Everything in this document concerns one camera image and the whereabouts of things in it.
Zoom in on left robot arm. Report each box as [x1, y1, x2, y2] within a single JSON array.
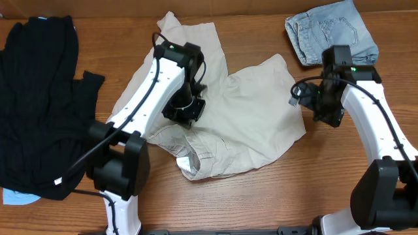
[[58, 40, 206, 234]]

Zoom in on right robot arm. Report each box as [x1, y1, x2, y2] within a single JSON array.
[[278, 46, 417, 235]]

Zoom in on folded light blue jeans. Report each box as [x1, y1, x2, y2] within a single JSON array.
[[285, 1, 379, 66]]

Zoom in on black garment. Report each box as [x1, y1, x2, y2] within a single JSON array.
[[1, 16, 105, 200]]

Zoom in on light blue garment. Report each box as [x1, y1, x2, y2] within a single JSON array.
[[3, 189, 40, 206]]

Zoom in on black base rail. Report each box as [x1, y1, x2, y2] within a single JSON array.
[[78, 225, 321, 235]]

